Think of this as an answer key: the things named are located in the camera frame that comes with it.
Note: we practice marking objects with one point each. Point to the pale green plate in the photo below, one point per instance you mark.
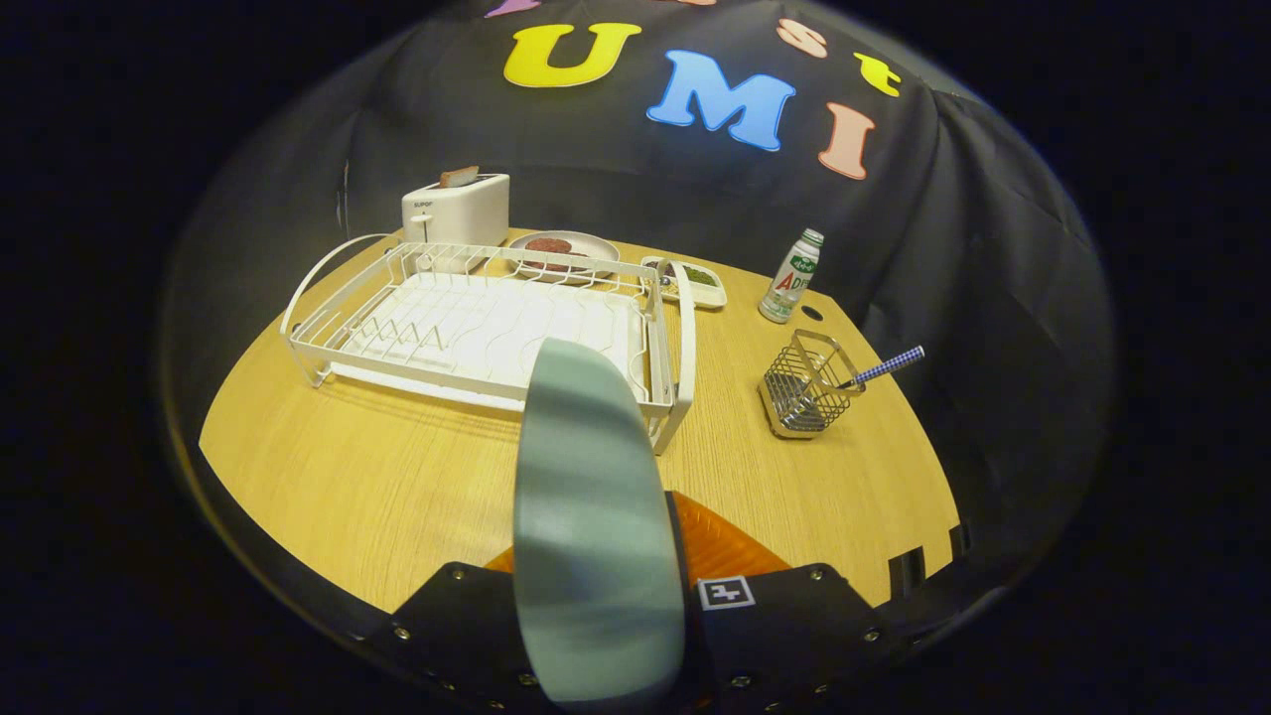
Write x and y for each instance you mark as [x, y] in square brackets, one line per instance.
[596, 526]

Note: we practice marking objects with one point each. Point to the white drip tray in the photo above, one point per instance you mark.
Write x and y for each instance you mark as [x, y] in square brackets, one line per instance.
[477, 328]

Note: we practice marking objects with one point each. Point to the white divided snack tray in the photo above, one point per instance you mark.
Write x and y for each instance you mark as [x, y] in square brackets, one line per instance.
[710, 295]

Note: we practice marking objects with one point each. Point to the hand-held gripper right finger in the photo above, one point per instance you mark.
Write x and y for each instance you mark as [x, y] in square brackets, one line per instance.
[784, 636]

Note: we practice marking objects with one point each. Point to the red meat slice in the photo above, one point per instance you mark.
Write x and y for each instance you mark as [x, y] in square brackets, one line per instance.
[568, 263]
[547, 244]

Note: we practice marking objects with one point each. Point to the white green drink bottle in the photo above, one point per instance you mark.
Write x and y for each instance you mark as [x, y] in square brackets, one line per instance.
[789, 283]

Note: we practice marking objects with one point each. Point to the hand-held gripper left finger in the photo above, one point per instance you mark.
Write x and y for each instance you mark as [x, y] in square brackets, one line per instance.
[467, 616]

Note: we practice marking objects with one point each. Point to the toast slice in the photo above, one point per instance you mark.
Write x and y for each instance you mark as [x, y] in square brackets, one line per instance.
[459, 177]

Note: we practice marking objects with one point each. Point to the white plate with meat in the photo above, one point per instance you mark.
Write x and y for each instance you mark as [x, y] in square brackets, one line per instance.
[596, 248]

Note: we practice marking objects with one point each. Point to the green beans pile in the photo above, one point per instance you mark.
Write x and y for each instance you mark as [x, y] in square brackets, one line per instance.
[701, 277]

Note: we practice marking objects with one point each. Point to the black backdrop cloth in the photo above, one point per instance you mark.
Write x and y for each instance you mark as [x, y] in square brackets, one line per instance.
[993, 248]

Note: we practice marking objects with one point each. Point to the black table edge clamp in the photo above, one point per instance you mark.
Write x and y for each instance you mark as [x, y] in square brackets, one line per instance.
[958, 541]
[906, 573]

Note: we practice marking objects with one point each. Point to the white toaster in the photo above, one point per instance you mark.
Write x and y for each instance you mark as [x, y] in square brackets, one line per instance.
[462, 211]

